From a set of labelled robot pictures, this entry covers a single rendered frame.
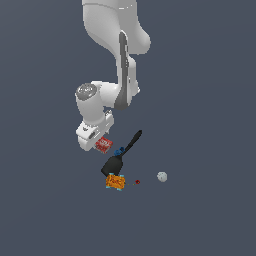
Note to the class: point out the black spatula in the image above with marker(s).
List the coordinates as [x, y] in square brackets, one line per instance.
[115, 162]

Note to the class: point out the pale grey-green ball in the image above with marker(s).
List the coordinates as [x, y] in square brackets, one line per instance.
[162, 176]

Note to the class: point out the orange box with cyan corners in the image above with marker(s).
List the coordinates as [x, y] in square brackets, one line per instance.
[115, 182]

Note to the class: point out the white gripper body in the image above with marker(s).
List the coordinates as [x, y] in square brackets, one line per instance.
[93, 131]

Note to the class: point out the red printed box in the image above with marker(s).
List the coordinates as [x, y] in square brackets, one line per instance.
[103, 144]

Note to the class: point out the small blue object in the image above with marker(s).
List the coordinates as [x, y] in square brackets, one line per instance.
[118, 152]

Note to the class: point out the tiny dark red ball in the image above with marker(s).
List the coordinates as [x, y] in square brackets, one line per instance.
[137, 182]

